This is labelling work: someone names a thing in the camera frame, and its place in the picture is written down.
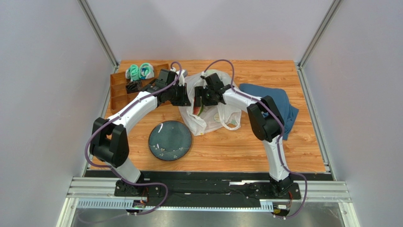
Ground black coiled cable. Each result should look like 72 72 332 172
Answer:
126 79 142 94

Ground fake watermelon slice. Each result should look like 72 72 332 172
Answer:
193 97 204 116

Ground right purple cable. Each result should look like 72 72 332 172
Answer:
203 59 308 219

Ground left aluminium frame post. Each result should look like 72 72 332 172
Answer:
78 0 119 70

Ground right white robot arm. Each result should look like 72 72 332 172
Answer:
194 73 294 198

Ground wooden compartment tray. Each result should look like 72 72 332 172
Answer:
108 71 155 115

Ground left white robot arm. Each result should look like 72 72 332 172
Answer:
86 69 190 193

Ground white plastic bag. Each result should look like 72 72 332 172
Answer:
179 73 242 136

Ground dark blue ceramic plate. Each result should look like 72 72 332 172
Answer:
148 121 193 161

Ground green white rolled socks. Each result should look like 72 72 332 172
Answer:
125 62 155 81

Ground aluminium frame post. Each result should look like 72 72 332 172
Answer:
78 0 119 70
298 0 343 69

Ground blue cloth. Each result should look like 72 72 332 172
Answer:
239 83 299 140

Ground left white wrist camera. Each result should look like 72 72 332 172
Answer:
170 67 188 87

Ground right aluminium frame post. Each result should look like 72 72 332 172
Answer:
298 0 343 69

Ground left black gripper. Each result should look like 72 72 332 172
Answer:
167 83 191 107

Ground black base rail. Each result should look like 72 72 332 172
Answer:
85 170 334 209

